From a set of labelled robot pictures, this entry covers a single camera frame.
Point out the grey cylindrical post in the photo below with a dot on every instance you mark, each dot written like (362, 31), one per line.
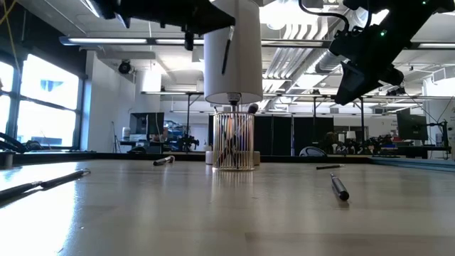
(8, 160)

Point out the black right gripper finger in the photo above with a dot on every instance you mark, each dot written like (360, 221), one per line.
(352, 83)

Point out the person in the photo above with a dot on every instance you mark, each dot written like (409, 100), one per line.
(330, 140)

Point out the small white lamp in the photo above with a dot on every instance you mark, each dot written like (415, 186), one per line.
(351, 134)

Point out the black metal table frame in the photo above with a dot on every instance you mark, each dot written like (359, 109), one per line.
(106, 156)

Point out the blue foam pad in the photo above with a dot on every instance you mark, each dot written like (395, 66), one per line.
(419, 164)

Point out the white shade wooden base lamp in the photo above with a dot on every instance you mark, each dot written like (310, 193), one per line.
(245, 64)

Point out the black partition panels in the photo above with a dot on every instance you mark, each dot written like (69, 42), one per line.
(281, 135)

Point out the black round spotlight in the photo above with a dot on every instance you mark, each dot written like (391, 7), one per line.
(124, 67)

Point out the grey pen black cap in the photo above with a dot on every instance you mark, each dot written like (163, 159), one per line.
(339, 188)

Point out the white jar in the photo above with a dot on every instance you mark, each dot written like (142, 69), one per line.
(126, 133)

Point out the black tripod device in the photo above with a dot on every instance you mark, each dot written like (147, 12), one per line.
(187, 142)

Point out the black computer monitor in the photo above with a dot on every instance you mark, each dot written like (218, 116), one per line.
(412, 126)
(145, 122)

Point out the large glass window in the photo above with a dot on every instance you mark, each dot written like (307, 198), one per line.
(49, 124)

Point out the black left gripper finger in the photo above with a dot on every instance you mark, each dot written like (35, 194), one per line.
(202, 17)

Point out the long ceiling light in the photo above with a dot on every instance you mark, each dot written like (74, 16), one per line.
(106, 41)
(295, 43)

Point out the thin black pencil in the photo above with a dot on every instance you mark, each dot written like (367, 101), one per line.
(328, 166)

